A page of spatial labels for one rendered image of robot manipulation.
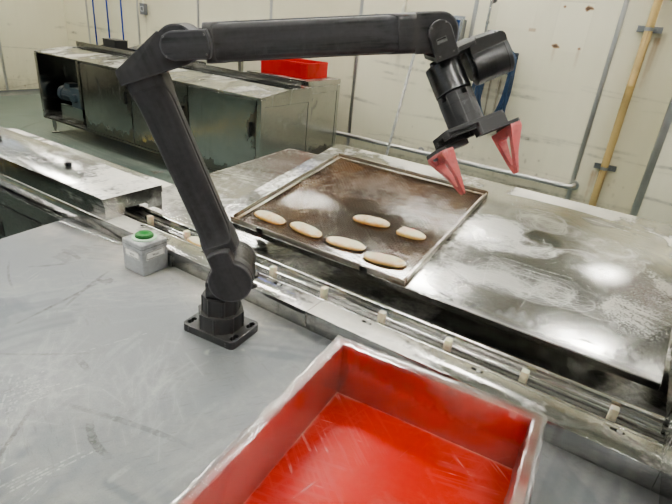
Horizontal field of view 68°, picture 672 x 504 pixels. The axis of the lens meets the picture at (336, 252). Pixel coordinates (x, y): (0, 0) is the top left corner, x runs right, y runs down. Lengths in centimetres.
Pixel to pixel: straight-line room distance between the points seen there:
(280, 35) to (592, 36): 387
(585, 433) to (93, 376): 77
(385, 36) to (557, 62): 380
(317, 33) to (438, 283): 56
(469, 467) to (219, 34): 71
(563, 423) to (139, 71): 82
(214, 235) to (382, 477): 46
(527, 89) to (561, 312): 365
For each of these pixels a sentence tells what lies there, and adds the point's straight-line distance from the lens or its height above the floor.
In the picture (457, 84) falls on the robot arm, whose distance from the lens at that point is 83.
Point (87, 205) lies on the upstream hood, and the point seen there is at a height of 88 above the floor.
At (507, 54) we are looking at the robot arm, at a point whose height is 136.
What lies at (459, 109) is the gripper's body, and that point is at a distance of 83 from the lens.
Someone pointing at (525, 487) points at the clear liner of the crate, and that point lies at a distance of 66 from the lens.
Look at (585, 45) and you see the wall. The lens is 453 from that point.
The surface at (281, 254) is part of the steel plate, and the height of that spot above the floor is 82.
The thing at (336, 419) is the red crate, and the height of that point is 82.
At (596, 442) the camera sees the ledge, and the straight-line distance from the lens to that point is 87.
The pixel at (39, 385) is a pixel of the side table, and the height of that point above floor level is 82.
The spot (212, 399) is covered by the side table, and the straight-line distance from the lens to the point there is 85.
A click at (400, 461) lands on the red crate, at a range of 78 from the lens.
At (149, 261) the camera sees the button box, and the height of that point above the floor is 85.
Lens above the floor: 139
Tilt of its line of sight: 25 degrees down
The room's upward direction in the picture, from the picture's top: 6 degrees clockwise
